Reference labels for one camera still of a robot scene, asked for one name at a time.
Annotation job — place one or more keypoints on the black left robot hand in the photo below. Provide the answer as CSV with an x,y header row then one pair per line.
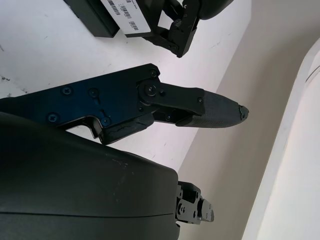
x,y
190,15

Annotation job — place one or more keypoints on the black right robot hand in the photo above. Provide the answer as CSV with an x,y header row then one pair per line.
x,y
75,195

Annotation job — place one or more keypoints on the black RealSense box lid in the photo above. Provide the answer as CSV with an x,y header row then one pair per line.
x,y
130,17

